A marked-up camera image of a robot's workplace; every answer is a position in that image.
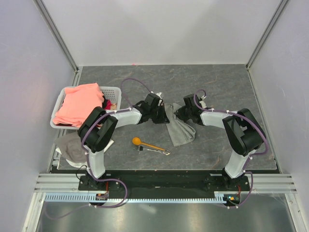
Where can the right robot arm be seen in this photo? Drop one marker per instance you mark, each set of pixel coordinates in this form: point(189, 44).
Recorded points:
point(243, 131)

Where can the right aluminium frame post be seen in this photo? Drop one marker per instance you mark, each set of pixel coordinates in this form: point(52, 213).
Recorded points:
point(267, 32)

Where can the orange plastic spoon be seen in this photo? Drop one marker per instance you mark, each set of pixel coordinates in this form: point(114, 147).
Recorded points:
point(137, 141)

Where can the grey cloth napkin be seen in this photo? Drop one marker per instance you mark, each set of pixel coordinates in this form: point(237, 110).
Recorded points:
point(179, 132)

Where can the left aluminium frame post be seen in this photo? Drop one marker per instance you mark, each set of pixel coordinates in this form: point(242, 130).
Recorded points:
point(56, 34)

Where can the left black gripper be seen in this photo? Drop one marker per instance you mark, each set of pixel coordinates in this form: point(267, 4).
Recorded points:
point(162, 119)

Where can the white plastic basket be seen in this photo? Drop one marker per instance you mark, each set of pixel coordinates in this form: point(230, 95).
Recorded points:
point(113, 94)

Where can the grey and white cloth pile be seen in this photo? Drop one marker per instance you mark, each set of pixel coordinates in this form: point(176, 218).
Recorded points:
point(69, 146)

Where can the blue-grey cable duct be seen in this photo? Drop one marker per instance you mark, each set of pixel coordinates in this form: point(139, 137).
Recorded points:
point(105, 198)

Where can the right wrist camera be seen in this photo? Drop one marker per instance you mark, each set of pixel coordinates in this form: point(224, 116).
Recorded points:
point(203, 101)

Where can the beige patterned cloth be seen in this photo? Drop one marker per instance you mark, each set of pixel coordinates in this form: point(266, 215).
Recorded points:
point(114, 106)

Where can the salmon pink folded cloth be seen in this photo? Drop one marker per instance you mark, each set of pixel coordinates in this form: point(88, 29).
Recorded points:
point(78, 103)

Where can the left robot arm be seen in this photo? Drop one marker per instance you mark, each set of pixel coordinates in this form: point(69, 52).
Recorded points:
point(98, 128)

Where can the dark red cloth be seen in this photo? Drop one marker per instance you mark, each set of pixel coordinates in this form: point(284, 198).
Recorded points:
point(106, 104)

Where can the clear-handled metal fork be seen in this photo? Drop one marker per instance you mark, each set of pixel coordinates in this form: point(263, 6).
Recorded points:
point(141, 148)

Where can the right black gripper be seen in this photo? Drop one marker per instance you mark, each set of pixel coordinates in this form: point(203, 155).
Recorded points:
point(179, 114)

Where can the aluminium frame post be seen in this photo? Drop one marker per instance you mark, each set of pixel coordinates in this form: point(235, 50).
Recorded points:
point(267, 32)
point(56, 34)

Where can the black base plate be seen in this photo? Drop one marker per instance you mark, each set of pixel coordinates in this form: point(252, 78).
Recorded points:
point(206, 180)

